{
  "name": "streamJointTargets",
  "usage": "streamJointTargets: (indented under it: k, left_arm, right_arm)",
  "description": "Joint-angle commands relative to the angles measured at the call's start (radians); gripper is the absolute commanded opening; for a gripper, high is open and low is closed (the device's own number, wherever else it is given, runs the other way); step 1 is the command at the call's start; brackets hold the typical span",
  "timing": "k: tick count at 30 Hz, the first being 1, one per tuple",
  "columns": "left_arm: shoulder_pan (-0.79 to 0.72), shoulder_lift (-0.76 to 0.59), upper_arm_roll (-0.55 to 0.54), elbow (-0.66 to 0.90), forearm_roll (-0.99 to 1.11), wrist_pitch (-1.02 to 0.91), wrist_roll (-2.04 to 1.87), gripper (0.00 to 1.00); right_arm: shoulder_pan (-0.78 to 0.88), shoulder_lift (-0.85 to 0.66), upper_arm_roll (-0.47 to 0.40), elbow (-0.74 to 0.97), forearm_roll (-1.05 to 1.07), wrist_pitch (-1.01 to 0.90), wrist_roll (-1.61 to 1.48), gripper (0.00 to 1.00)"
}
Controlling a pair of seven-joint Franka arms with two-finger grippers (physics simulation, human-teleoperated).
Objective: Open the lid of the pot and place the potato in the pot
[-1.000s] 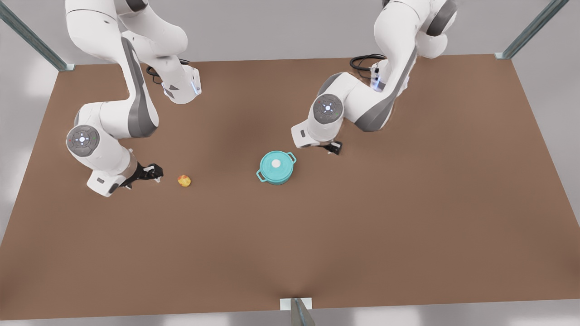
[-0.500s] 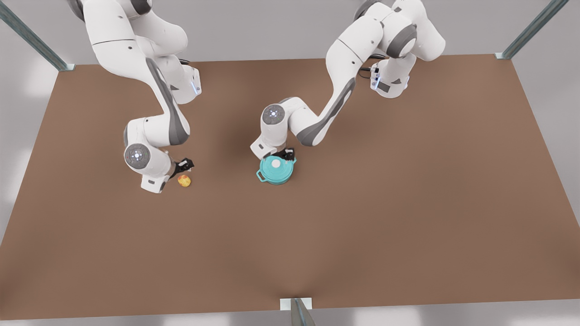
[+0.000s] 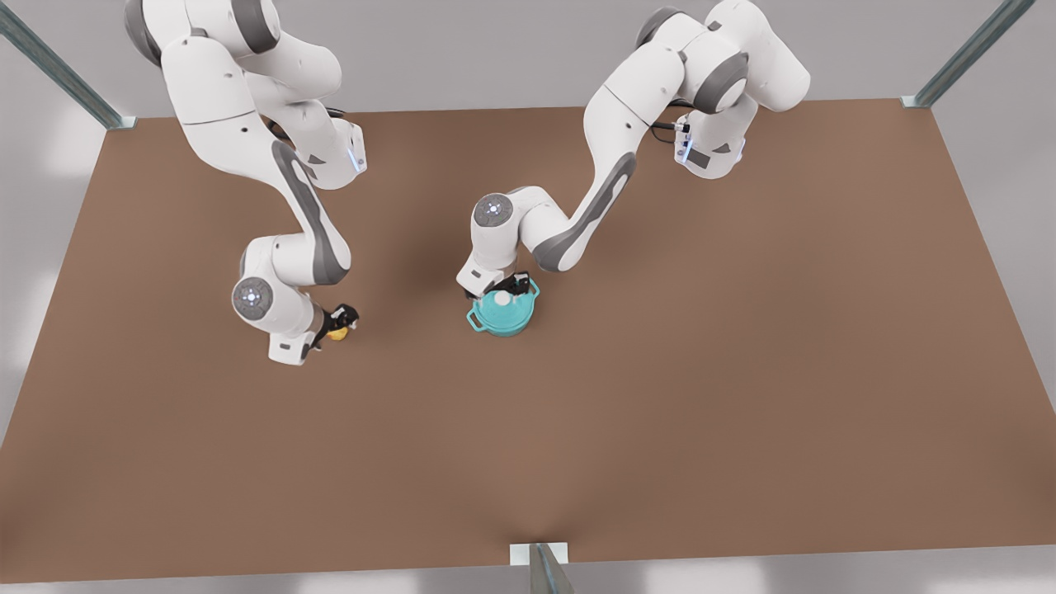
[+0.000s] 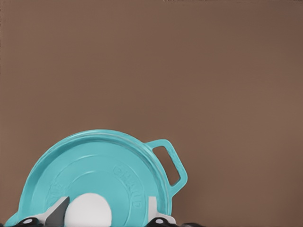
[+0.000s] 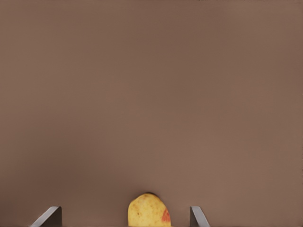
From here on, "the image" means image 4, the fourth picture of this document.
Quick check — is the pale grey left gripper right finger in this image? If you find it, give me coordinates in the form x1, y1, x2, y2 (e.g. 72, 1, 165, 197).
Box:
147, 196, 177, 226

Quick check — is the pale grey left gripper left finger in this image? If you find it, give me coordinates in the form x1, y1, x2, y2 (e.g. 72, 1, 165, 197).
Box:
17, 195, 71, 226

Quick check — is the turquoise pot lid, white knob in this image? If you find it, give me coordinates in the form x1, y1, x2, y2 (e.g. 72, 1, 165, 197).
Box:
18, 132, 171, 227

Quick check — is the turquoise pot with loop handles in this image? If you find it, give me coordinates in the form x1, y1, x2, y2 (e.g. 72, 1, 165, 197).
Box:
4, 129, 188, 227

